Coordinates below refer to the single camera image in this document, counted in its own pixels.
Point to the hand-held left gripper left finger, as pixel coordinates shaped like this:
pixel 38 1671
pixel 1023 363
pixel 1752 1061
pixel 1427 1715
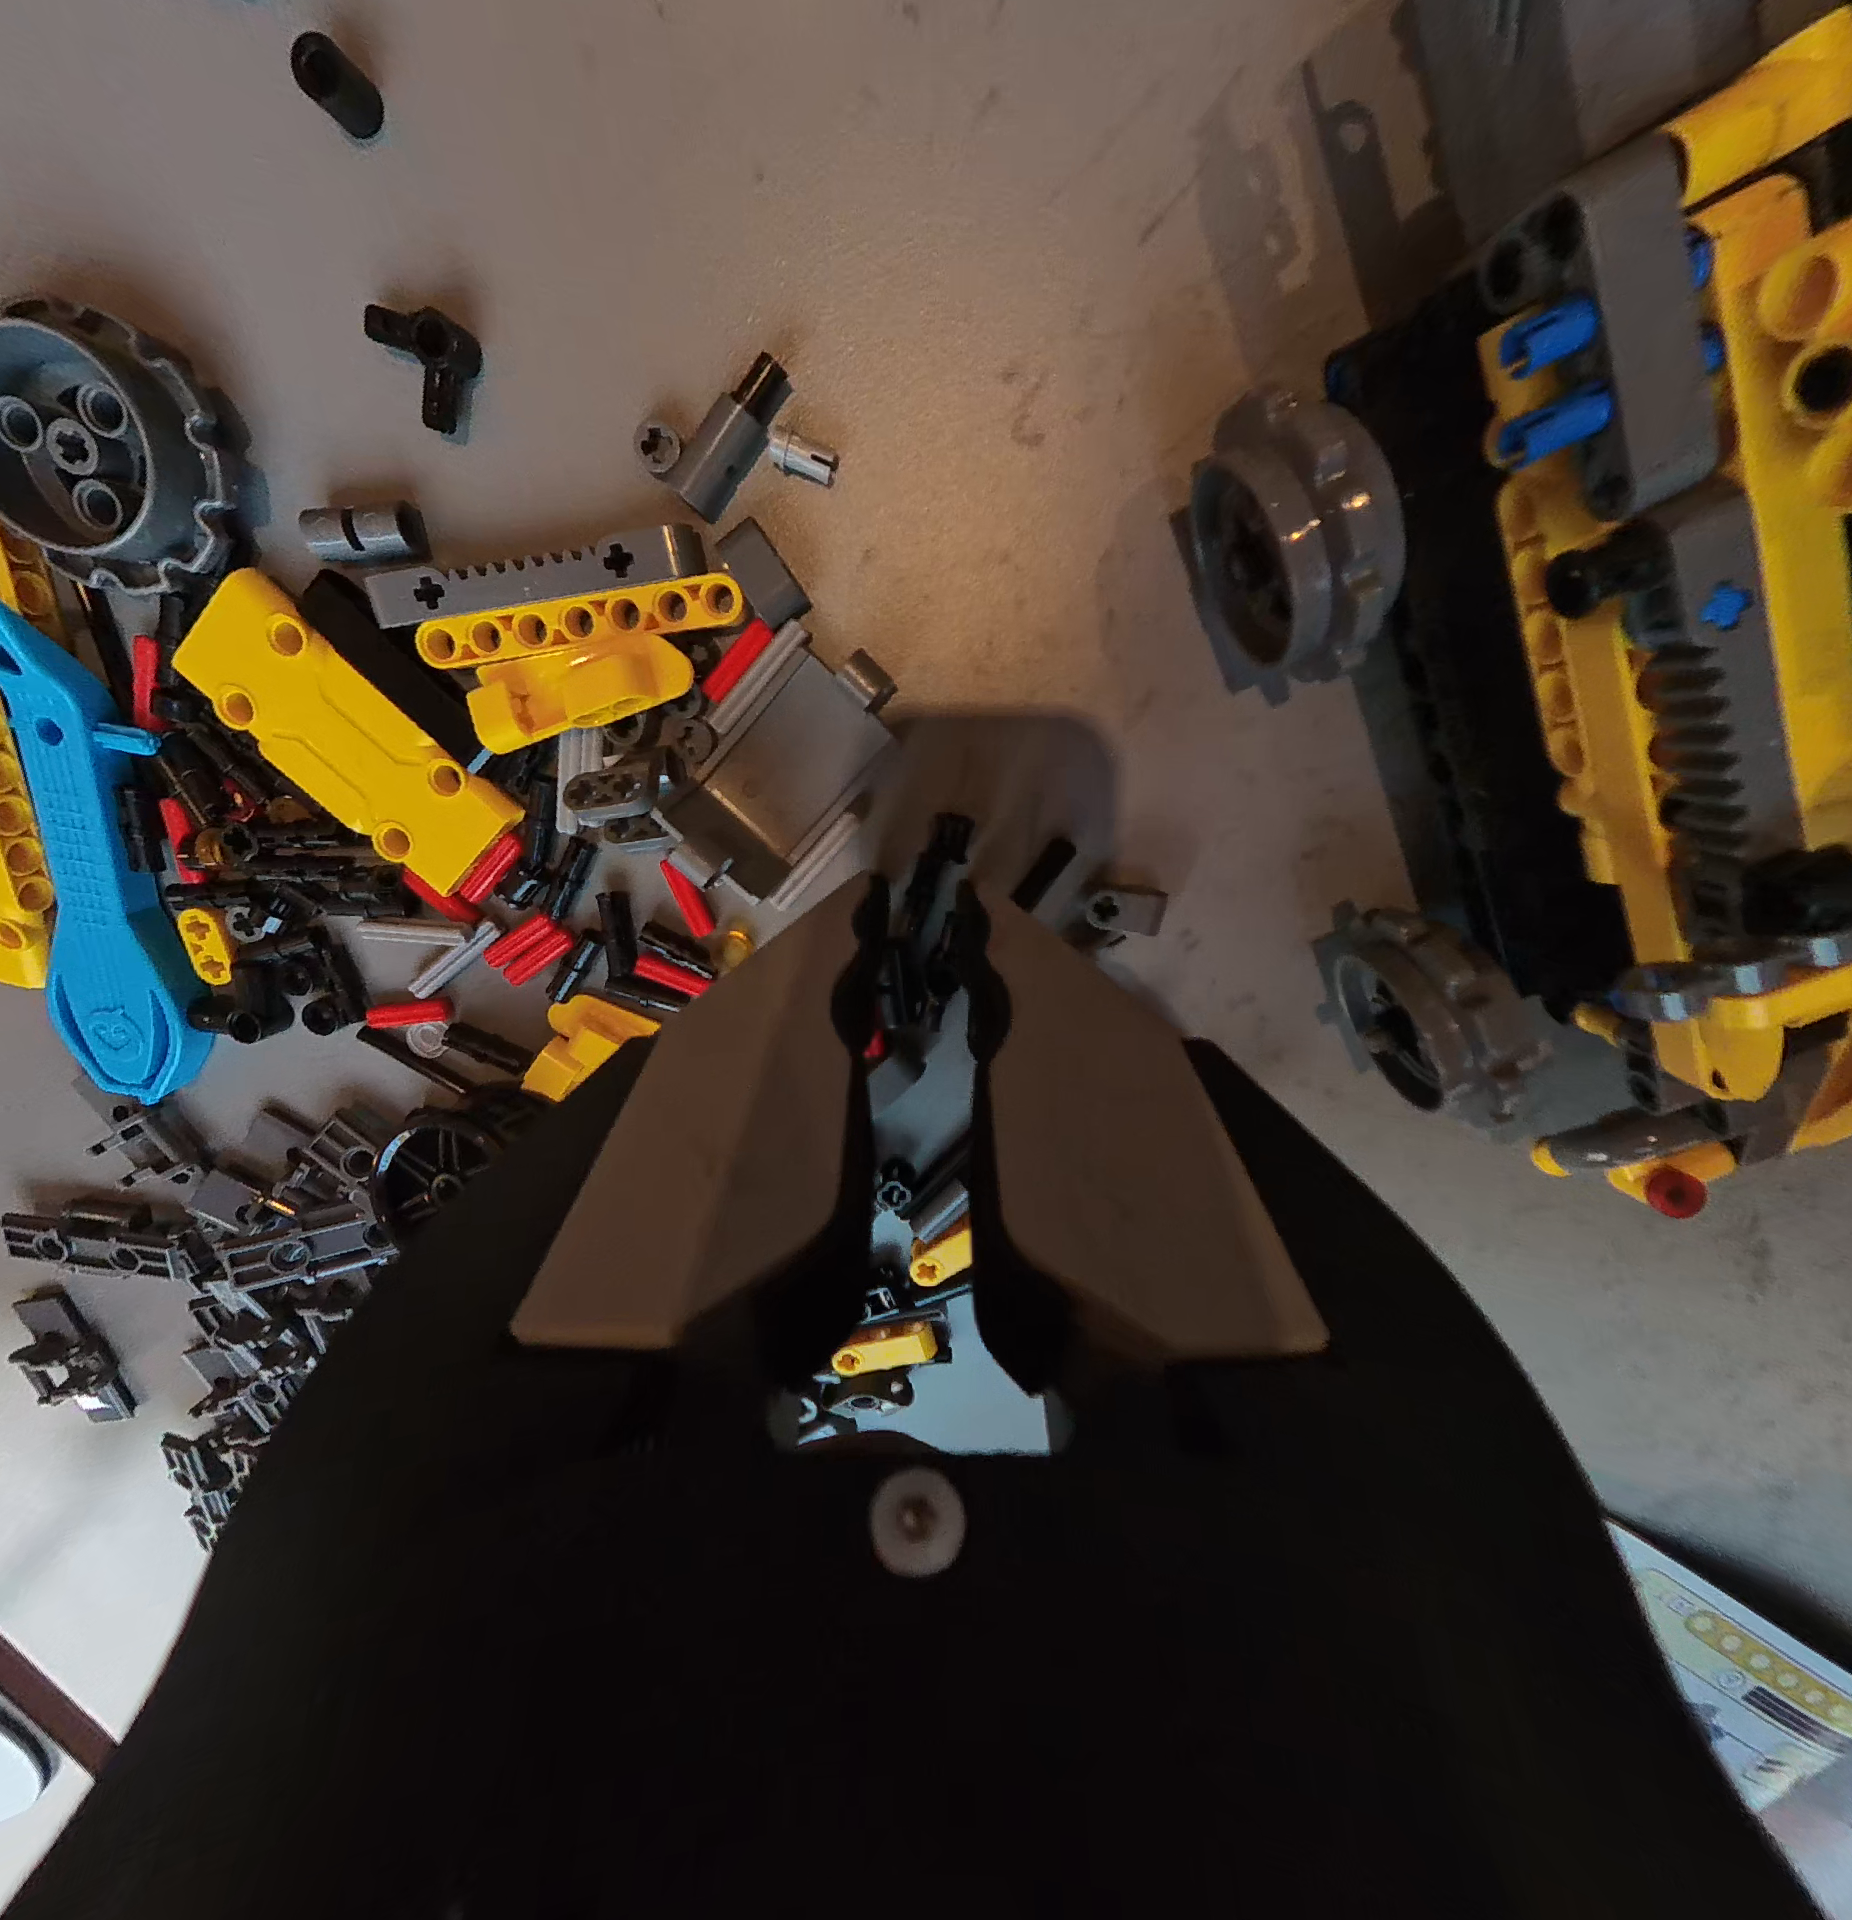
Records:
pixel 687 1186

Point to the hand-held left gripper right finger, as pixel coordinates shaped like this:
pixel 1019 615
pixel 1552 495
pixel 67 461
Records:
pixel 1150 1186

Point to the yellow toy vehicle model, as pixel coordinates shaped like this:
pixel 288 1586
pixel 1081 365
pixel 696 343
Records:
pixel 1690 601

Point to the grey desk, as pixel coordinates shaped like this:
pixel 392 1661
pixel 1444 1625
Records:
pixel 940 226

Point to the black wheel rim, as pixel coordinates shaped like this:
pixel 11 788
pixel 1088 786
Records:
pixel 438 1163

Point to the pile of mixed coloured pieces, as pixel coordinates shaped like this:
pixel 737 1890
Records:
pixel 565 901

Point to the grey curved panel piece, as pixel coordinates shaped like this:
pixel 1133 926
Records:
pixel 783 780

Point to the pile of grey track links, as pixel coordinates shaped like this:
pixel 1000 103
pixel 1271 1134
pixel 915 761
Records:
pixel 236 1261

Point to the yellow rectangular panel piece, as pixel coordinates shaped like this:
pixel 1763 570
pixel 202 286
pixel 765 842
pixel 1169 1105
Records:
pixel 340 720

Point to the blue brick separator tool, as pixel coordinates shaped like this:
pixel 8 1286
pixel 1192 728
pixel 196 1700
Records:
pixel 86 840

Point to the grey pin connector piece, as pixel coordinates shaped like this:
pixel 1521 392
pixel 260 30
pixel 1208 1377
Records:
pixel 731 436

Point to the instruction booklet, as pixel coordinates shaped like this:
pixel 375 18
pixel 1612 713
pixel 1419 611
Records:
pixel 1765 1696

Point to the black angled connector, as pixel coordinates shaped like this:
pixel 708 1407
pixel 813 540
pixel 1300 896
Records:
pixel 427 361

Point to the dark grey sprocket wheel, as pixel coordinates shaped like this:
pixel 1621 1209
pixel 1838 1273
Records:
pixel 86 443

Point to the black small bushing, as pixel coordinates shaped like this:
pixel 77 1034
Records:
pixel 333 84

